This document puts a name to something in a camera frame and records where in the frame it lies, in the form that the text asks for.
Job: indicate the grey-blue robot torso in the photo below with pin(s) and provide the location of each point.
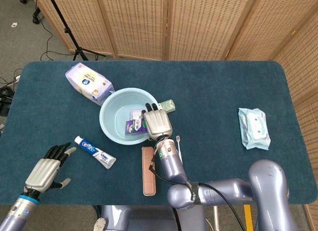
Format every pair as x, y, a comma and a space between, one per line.
139, 218

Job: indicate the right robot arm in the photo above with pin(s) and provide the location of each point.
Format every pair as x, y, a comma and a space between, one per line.
268, 186

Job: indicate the blue Crest toothpaste tube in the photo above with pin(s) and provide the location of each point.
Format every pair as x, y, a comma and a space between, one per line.
94, 151

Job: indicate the purple toothpaste box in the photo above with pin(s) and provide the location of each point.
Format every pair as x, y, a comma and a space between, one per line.
134, 126

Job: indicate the black office chair base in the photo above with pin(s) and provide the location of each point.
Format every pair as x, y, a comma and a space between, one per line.
36, 17

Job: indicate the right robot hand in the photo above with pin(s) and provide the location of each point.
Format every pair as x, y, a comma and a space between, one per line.
157, 123

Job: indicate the green soap box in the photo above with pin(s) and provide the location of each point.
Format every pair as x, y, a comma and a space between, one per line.
169, 106

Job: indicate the light blue wet wipes pack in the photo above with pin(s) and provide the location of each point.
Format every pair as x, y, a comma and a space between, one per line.
256, 129

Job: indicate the yellow floor tape strip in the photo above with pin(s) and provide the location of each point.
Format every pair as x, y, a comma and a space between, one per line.
248, 216

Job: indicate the small purple soap pack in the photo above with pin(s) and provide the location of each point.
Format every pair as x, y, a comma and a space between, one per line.
135, 114

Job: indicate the purple facial tissue pack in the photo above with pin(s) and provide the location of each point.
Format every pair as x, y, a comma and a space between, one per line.
87, 82

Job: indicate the teal table mat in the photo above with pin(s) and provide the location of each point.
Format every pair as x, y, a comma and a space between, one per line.
211, 79

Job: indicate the white table leg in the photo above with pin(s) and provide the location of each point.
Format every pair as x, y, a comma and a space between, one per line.
216, 216

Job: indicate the black tripod stand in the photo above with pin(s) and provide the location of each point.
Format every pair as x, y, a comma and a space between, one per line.
79, 52

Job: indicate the light blue plastic basin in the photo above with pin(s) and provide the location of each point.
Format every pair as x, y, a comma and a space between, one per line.
111, 116

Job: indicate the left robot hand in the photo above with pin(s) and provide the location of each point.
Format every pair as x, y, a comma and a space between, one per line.
42, 175

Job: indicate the pink toothbrush case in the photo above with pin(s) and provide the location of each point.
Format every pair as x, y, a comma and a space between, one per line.
146, 176

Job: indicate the white toothbrush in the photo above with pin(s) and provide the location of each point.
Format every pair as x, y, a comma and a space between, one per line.
178, 139

